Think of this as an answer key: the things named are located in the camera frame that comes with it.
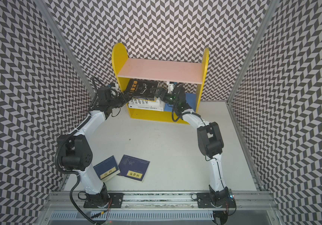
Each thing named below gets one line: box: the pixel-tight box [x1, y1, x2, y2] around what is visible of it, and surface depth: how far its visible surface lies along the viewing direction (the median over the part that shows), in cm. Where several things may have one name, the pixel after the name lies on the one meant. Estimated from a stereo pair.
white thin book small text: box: [128, 104, 166, 112], surface depth 95 cm
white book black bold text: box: [128, 97, 161, 105], surface depth 95 cm
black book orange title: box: [125, 78, 161, 101], surface depth 93 cm
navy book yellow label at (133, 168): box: [117, 154, 151, 183], surface depth 84 cm
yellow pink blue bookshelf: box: [111, 43, 210, 125], surface depth 85 cm
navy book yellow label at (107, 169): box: [93, 155, 121, 183], surface depth 82 cm
